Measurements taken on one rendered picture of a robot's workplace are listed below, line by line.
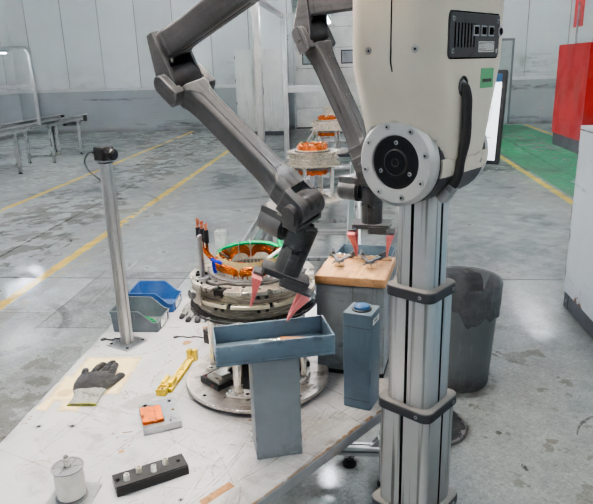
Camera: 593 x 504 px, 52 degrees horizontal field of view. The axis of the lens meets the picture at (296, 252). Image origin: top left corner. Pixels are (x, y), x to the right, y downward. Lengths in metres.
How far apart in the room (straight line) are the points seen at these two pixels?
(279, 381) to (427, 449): 0.34
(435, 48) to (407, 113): 0.12
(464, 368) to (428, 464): 1.83
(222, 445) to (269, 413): 0.17
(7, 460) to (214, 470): 0.47
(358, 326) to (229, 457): 0.42
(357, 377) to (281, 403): 0.26
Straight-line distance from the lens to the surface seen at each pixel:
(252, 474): 1.36
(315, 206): 1.18
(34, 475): 1.49
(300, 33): 1.64
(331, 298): 1.63
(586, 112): 5.03
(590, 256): 4.00
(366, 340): 1.47
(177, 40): 1.27
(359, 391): 1.54
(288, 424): 1.36
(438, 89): 1.05
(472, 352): 3.13
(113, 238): 1.87
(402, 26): 1.04
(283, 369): 1.30
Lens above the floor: 1.60
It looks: 17 degrees down
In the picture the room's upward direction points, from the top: 2 degrees counter-clockwise
